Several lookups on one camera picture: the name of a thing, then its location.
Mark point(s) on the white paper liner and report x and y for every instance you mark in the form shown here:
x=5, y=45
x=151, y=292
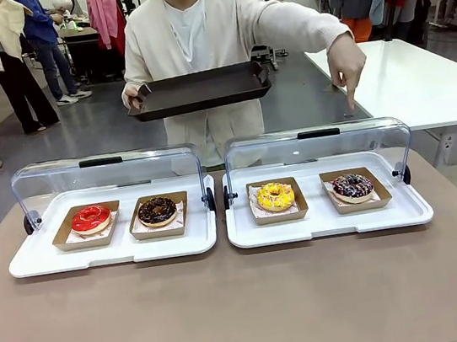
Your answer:
x=330, y=192
x=180, y=212
x=111, y=231
x=253, y=202

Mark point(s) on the chocolate glazed donut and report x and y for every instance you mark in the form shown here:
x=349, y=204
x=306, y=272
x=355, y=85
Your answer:
x=137, y=234

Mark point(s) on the purple drizzled donut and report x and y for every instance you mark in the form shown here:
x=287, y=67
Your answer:
x=353, y=194

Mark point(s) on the yellow glazed donut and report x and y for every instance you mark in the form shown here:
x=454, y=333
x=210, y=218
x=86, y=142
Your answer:
x=302, y=211

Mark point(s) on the bystander in blue top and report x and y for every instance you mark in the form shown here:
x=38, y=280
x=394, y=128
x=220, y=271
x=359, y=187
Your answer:
x=45, y=31

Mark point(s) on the white table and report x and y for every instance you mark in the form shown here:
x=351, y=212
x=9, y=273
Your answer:
x=412, y=81

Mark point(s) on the bystander in cream sweater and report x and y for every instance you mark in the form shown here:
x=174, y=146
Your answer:
x=6, y=32

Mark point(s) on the person's left forearm cream sleeve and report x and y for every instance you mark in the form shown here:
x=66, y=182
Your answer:
x=314, y=27

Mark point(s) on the person's right forearm cream sleeve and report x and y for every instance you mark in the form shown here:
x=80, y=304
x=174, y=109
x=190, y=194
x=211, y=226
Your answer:
x=135, y=67

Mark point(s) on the orange trousers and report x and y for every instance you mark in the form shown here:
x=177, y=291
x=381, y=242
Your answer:
x=359, y=29

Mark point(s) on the black lid hinge knob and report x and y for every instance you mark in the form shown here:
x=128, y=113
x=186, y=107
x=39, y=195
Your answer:
x=226, y=197
x=28, y=224
x=406, y=175
x=211, y=200

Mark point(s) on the yellow sprinkled donut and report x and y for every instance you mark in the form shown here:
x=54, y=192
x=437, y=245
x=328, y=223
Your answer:
x=276, y=202

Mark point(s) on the dark brown serving tray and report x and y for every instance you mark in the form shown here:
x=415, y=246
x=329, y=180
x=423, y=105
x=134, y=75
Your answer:
x=200, y=87

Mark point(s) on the person's right hand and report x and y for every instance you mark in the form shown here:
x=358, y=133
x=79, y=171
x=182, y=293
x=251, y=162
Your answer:
x=129, y=92

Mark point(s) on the person's left hand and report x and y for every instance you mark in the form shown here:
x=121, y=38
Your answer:
x=349, y=62

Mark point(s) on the pink hanging garment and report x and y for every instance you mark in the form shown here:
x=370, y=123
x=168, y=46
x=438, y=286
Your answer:
x=104, y=14

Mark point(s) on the red glazed donut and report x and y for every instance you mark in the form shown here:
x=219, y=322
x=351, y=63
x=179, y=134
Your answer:
x=91, y=224
x=64, y=243

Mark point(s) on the clear plastic display lid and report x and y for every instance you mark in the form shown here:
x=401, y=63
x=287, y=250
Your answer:
x=63, y=177
x=264, y=151

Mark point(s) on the person in cream cardigan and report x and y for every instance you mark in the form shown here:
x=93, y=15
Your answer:
x=229, y=22

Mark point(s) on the white display tray base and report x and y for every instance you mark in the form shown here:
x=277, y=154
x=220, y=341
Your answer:
x=412, y=209
x=36, y=259

